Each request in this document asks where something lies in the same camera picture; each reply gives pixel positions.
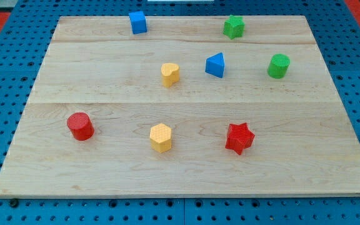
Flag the blue cube block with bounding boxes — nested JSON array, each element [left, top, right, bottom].
[[129, 11, 148, 34]]

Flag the blue triangle block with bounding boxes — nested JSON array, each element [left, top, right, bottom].
[[205, 52, 225, 78]]

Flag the green cylinder block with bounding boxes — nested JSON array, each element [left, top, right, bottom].
[[267, 54, 291, 79]]

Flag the red star block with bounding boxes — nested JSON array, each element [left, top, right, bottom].
[[225, 122, 255, 155]]

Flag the green star block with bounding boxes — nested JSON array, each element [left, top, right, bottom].
[[222, 15, 245, 39]]

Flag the red cylinder block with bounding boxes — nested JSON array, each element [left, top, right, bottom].
[[67, 112, 94, 141]]

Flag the yellow hexagon block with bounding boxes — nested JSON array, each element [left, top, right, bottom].
[[149, 123, 172, 153]]

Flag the yellow heart block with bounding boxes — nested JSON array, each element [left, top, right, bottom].
[[161, 62, 180, 88]]

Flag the wooden board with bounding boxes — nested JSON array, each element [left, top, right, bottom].
[[0, 16, 360, 199]]

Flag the blue perforated table panels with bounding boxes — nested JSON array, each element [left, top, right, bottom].
[[0, 0, 360, 224]]

